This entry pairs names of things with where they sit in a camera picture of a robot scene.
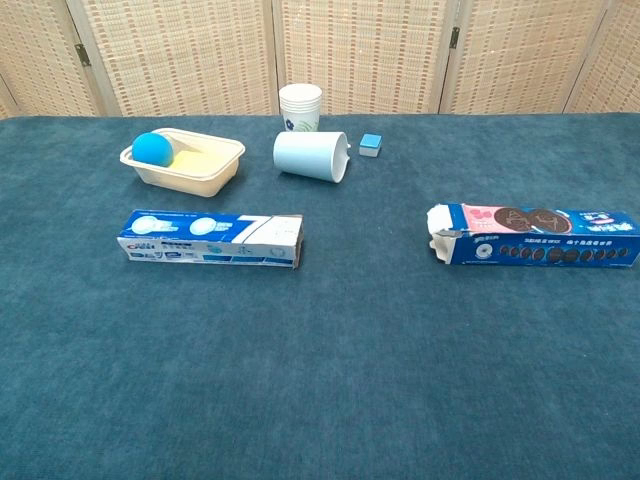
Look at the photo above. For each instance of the blue cookie box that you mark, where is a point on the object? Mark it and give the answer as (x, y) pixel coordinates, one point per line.
(545, 242)

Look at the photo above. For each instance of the blue white toothpaste box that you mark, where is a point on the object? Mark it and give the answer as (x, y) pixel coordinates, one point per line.
(215, 240)

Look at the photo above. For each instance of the light blue plastic cup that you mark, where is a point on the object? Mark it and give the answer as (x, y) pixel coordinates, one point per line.
(307, 155)

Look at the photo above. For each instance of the small blue white cube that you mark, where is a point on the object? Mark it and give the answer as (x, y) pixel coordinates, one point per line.
(370, 144)

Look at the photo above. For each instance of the stacked white paper cups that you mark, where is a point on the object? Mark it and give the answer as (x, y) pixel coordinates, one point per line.
(300, 110)

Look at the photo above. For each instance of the cream plastic food container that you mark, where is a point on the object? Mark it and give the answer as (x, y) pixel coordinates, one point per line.
(200, 175)

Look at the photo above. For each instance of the yellow sponge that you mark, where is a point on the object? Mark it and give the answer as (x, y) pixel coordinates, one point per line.
(192, 161)

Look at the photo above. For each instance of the woven folding screen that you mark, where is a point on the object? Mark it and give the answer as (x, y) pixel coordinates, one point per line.
(320, 55)

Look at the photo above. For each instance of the blue ball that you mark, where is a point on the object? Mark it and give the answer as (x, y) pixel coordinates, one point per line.
(152, 148)

